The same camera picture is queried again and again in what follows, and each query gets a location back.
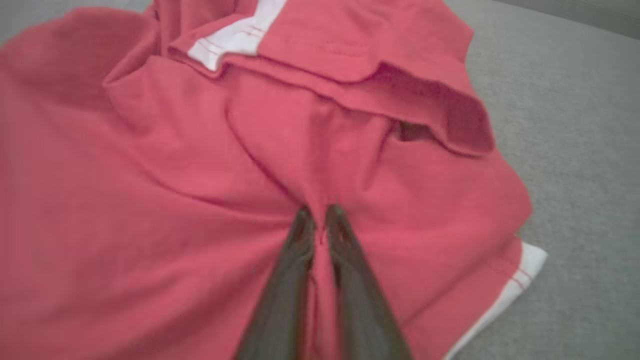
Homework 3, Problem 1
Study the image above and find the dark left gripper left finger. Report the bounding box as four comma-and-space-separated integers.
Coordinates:
235, 205, 317, 360

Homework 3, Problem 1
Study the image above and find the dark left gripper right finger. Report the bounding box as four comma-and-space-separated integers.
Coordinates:
325, 204, 413, 360

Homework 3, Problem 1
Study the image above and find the red numbered jersey shirt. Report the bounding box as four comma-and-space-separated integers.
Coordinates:
0, 0, 549, 360

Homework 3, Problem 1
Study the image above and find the grey fabric sofa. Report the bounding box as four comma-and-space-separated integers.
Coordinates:
0, 0, 640, 360

